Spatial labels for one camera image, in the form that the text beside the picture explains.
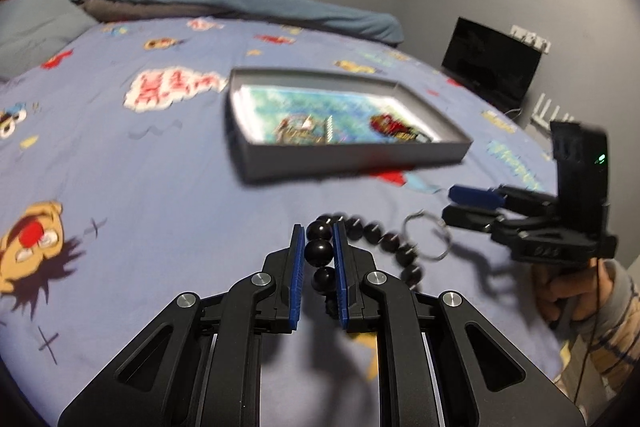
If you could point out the grey cardboard box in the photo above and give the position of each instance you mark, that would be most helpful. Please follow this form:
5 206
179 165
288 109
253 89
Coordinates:
350 157

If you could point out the pearl hair clip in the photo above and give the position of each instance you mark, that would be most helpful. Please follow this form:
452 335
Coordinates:
330 129

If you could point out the wall sockets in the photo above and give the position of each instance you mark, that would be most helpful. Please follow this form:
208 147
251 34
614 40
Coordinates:
531 39

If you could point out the person's right hand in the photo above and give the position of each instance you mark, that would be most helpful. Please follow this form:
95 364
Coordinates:
570 294

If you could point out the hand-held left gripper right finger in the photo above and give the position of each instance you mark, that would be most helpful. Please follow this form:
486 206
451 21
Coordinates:
341 277

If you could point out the grey-blue pillow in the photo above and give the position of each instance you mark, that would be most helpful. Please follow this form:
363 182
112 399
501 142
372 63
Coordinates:
35 27

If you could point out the black monitor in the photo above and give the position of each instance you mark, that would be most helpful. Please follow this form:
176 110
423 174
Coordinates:
492 62

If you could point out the white router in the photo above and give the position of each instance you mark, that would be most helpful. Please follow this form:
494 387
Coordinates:
550 114

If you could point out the silver bangle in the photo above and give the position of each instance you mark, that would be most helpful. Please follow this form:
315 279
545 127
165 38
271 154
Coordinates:
445 247

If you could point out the blue-green printed sheet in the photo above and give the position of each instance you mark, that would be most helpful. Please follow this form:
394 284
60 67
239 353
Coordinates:
320 104

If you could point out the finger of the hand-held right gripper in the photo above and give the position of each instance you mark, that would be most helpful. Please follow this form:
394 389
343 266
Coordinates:
465 217
470 194

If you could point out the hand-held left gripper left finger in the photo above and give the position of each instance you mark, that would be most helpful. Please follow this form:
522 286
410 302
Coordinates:
298 277

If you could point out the folded blue blanket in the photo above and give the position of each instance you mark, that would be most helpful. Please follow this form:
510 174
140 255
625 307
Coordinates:
250 7

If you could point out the person's right forearm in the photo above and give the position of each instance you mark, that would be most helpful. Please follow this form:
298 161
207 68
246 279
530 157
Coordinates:
620 337

